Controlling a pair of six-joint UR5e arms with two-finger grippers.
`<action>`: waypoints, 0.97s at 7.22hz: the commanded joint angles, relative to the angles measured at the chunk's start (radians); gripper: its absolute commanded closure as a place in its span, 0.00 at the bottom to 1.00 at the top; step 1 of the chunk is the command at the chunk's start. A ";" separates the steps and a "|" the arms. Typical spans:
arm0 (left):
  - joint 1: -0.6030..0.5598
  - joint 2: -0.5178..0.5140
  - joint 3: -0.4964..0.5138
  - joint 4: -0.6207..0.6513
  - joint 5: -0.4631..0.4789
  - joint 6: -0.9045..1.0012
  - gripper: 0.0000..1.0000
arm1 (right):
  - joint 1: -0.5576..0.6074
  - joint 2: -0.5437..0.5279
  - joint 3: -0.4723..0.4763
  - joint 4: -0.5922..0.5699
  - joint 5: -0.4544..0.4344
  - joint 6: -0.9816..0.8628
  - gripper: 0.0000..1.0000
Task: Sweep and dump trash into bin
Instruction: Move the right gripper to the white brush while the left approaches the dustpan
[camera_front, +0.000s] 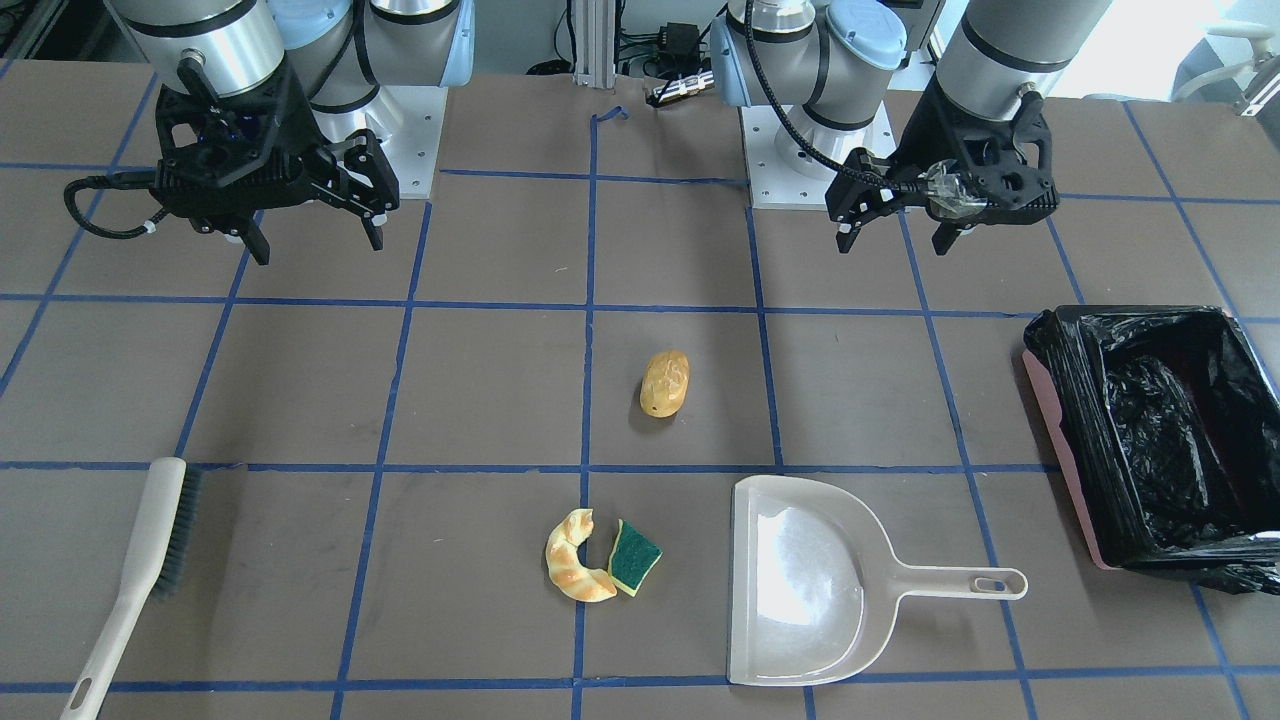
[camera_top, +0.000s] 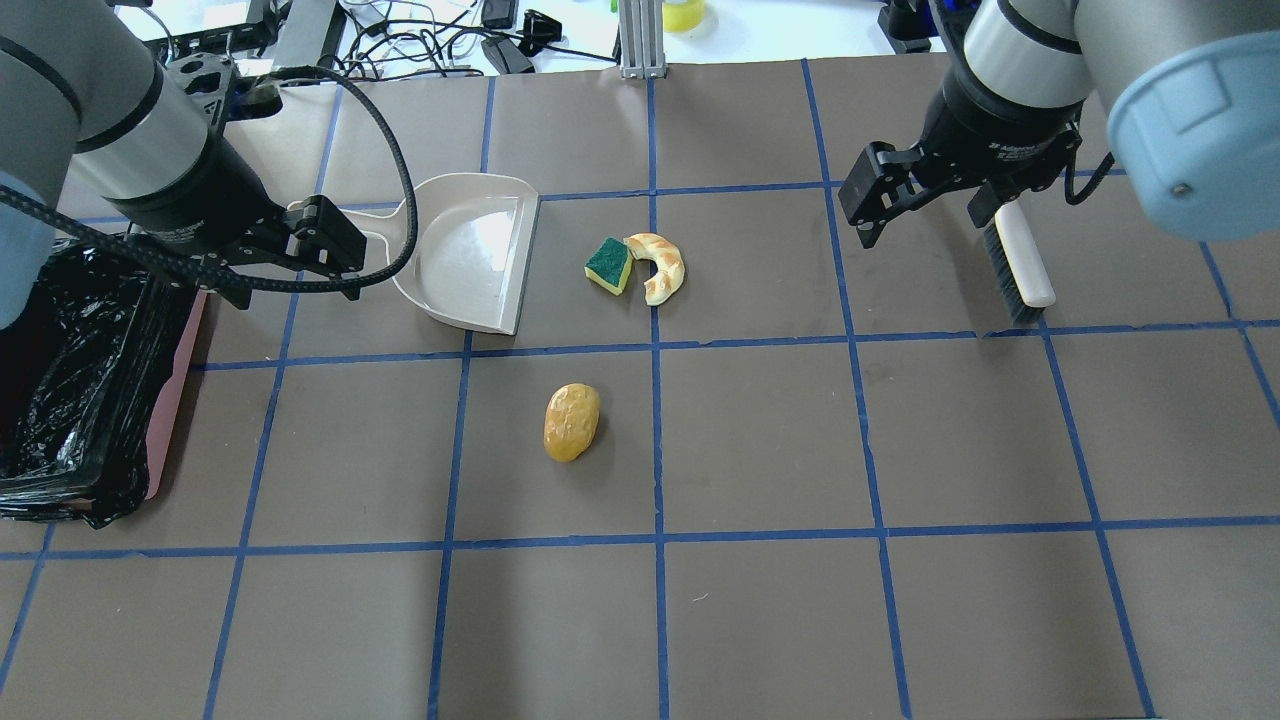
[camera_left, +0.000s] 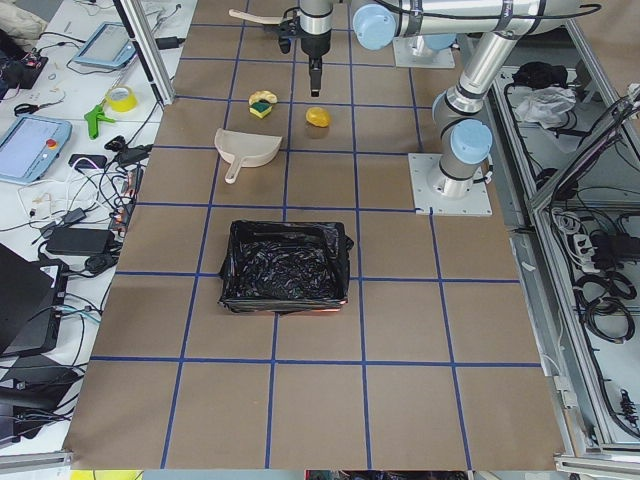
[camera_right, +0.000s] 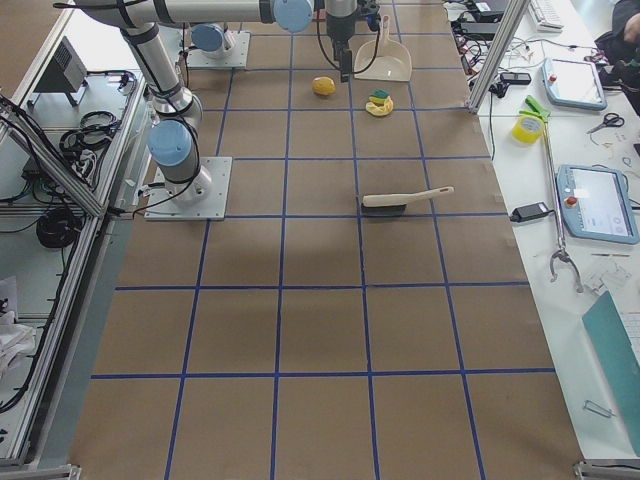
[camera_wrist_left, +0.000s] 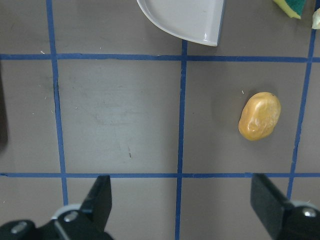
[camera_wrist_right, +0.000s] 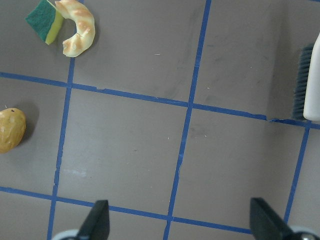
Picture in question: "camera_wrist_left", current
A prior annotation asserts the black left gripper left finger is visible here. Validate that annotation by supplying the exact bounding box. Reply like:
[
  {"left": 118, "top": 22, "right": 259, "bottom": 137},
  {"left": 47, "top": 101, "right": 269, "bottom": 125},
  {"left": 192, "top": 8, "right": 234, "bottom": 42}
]
[{"left": 80, "top": 175, "right": 112, "bottom": 231}]

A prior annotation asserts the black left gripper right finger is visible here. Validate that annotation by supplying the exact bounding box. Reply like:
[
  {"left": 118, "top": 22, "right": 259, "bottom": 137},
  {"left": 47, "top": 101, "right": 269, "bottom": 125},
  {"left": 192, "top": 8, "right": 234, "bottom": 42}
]
[{"left": 250, "top": 173, "right": 294, "bottom": 232}]

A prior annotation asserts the yellow potato-shaped toy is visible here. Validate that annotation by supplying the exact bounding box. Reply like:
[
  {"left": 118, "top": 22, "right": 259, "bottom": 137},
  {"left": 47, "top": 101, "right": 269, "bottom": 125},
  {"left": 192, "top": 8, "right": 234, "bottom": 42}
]
[{"left": 238, "top": 92, "right": 282, "bottom": 141}]

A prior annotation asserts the pale yellow scrap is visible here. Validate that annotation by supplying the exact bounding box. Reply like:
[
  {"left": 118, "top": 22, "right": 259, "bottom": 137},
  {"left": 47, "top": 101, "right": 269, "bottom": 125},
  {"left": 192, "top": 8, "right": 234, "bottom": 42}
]
[{"left": 311, "top": 8, "right": 320, "bottom": 30}]

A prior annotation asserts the beige plastic dustpan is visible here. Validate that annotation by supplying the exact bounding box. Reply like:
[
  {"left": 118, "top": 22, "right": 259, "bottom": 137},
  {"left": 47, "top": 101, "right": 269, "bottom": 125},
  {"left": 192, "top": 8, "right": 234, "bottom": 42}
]
[{"left": 137, "top": 0, "right": 225, "bottom": 47}]

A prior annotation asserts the yellow green sponge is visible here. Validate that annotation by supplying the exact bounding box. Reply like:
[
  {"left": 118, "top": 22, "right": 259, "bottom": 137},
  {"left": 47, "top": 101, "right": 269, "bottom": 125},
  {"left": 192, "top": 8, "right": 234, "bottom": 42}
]
[{"left": 273, "top": 0, "right": 306, "bottom": 20}]

